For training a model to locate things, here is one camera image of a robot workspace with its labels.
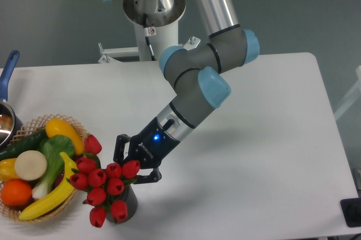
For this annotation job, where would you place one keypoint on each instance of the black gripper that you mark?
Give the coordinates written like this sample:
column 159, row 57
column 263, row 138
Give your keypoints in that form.
column 149, row 147

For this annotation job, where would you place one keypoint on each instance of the dark grey ribbed vase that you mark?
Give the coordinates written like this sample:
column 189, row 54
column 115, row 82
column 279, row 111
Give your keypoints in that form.
column 123, row 207

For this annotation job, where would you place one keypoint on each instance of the red tulip bouquet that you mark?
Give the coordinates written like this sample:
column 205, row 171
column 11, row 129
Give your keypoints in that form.
column 101, row 185

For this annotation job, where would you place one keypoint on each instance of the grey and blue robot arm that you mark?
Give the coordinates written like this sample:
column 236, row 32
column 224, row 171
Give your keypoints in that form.
column 194, row 73

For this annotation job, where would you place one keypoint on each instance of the red toy fruit in basket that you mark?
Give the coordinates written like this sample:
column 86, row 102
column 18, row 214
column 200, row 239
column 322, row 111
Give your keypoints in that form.
column 61, row 176

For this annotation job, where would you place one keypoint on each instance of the yellow toy banana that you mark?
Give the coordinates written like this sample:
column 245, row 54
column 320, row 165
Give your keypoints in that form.
column 54, row 198

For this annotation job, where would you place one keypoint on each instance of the green toy bok choy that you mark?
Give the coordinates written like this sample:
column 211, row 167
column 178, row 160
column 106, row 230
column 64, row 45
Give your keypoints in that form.
column 51, row 149

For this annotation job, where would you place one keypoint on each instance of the yellow toy squash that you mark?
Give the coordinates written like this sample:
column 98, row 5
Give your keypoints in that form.
column 58, row 126

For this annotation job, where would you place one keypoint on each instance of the beige round toy slice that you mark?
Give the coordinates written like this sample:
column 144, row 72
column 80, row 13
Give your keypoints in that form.
column 30, row 165

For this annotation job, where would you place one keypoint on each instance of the dark green toy cucumber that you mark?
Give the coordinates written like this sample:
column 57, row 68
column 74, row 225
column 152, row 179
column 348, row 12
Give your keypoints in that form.
column 27, row 143

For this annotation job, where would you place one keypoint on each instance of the toy orange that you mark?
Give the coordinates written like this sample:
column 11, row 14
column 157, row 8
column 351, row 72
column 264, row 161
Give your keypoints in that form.
column 16, row 193

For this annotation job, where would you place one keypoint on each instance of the yellow toy bell pepper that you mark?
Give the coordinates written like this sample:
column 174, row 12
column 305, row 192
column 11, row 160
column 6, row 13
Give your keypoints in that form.
column 7, row 170

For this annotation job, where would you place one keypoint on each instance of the woven wicker basket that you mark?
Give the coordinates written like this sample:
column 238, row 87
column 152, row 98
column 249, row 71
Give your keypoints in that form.
column 28, row 129

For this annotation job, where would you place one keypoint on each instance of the black device at table edge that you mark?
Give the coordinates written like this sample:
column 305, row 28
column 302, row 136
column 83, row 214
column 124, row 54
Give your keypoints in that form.
column 351, row 211

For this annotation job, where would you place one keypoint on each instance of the blue handled saucepan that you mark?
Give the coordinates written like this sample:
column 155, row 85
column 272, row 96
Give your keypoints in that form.
column 10, row 123

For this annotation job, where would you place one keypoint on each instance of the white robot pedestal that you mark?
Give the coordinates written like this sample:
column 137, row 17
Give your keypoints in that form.
column 156, row 28

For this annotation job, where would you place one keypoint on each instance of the white frame at right edge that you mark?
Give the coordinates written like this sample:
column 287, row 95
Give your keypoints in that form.
column 351, row 96

